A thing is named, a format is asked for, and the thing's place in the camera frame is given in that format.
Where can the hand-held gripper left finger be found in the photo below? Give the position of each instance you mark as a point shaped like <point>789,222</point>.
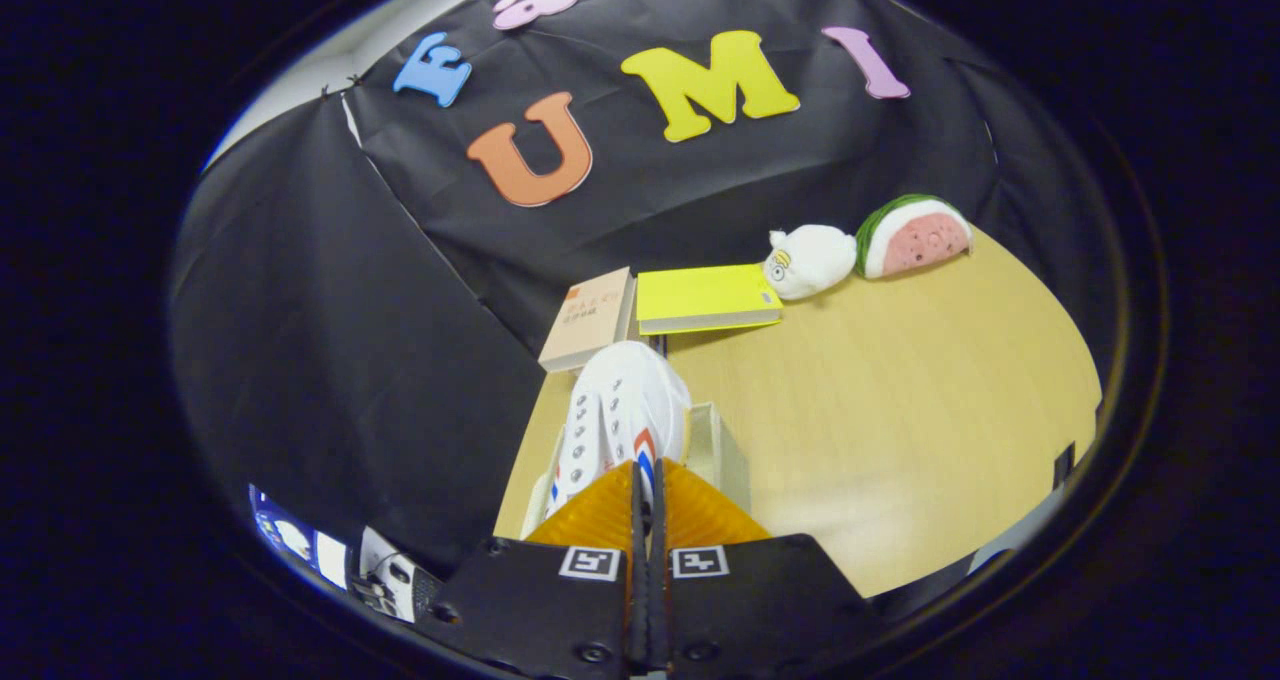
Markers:
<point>545,610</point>

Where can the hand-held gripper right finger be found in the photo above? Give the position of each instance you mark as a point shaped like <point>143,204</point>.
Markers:
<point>760,610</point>

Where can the cream fabric storage box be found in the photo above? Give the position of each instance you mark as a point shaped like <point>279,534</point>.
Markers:
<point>715,450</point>

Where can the white lace-up shoe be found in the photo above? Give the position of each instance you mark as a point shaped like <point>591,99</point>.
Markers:
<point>630,400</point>

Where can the beige cover book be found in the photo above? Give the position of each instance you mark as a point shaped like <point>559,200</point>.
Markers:
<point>590,320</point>

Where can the yellow cover book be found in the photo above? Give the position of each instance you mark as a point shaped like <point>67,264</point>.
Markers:
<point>705,295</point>

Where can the white plush toy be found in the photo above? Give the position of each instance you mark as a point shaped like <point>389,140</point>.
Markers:
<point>812,260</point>

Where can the black backdrop cloth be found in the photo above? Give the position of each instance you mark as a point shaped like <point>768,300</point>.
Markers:
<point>330,310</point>

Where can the watermelon slice plush toy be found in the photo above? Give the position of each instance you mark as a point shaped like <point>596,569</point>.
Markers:
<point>915,238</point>

